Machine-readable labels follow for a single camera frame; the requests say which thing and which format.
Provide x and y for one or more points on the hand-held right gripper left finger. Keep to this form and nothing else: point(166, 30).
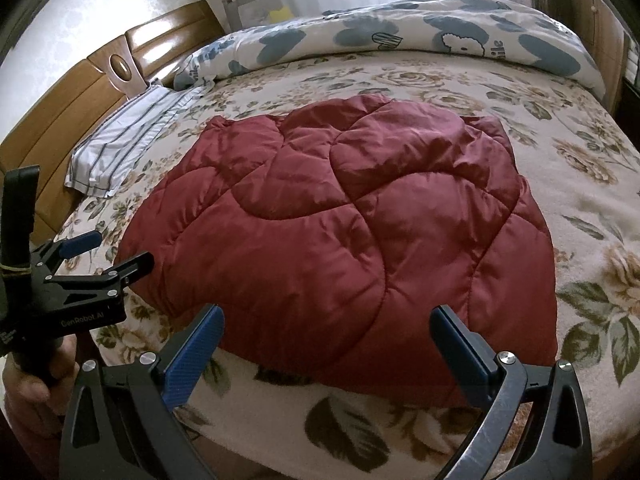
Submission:
point(197, 355)

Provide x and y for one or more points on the wooden wardrobe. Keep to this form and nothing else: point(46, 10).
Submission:
point(600, 15)

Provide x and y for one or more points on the floral bed blanket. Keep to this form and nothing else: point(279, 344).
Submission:
point(575, 200)

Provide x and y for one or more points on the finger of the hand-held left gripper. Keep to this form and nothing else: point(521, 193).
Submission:
point(82, 242)
point(135, 265)

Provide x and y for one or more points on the wooden headboard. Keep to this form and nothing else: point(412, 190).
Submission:
point(60, 125)

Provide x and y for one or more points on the dark red quilted jacket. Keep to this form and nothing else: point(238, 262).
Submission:
point(325, 220)

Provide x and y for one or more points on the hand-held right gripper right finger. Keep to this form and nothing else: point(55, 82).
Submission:
point(465, 355)

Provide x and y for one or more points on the blue white printed duvet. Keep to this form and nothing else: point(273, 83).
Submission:
point(325, 42)

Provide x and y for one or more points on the striped white pillow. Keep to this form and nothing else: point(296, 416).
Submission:
point(120, 140)

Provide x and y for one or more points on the person's left hand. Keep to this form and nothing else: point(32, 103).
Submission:
point(35, 385)

